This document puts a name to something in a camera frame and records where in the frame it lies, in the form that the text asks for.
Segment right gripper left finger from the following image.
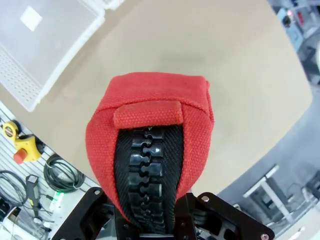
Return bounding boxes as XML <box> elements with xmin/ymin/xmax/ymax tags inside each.
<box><xmin>51</xmin><ymin>186</ymin><xmax>140</xmax><ymax>240</ymax></box>

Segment yellow tape measure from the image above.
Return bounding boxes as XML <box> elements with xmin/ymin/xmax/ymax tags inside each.
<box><xmin>1</xmin><ymin>119</ymin><xmax>23</xmax><ymax>144</ymax></box>

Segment white power strip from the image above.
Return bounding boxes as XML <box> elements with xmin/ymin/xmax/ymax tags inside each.
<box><xmin>49</xmin><ymin>191</ymin><xmax>65</xmax><ymax>211</ymax></box>

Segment white slatted workbench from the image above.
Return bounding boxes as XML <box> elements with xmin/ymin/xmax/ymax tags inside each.
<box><xmin>0</xmin><ymin>101</ymin><xmax>111</xmax><ymax>240</ymax></box>

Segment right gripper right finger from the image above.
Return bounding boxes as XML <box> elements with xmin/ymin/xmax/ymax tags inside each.
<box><xmin>174</xmin><ymin>191</ymin><xmax>276</xmax><ymax>240</ymax></box>

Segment red zipper pouch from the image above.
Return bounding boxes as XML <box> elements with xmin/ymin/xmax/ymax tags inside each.
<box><xmin>84</xmin><ymin>71</ymin><xmax>216</xmax><ymax>235</ymax></box>

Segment white square label sticker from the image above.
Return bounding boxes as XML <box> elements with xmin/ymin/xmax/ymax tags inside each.
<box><xmin>19</xmin><ymin>6</ymin><xmax>43</xmax><ymax>32</ymax></box>

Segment gray handheld enabling switch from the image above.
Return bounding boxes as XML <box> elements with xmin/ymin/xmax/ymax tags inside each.
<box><xmin>24</xmin><ymin>174</ymin><xmax>43</xmax><ymax>218</ymax></box>

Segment black coiled cable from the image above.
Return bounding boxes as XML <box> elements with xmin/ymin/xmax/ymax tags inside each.
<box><xmin>43</xmin><ymin>153</ymin><xmax>87</xmax><ymax>193</ymax></box>

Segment white perforated plastic basket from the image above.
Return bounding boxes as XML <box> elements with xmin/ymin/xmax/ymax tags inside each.
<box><xmin>0</xmin><ymin>0</ymin><xmax>105</xmax><ymax>113</ymax></box>

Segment black looped cable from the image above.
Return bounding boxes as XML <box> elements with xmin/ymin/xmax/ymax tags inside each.
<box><xmin>0</xmin><ymin>169</ymin><xmax>28</xmax><ymax>208</ymax></box>

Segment gray equipment rack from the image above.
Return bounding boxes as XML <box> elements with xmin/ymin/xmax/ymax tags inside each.
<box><xmin>273</xmin><ymin>0</ymin><xmax>320</xmax><ymax>85</ymax></box>

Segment white table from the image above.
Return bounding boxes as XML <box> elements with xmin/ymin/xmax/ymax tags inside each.
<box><xmin>242</xmin><ymin>164</ymin><xmax>303</xmax><ymax>225</ymax></box>

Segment yellow emergency stop box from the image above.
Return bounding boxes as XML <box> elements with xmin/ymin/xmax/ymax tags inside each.
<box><xmin>13</xmin><ymin>134</ymin><xmax>43</xmax><ymax>165</ymax></box>

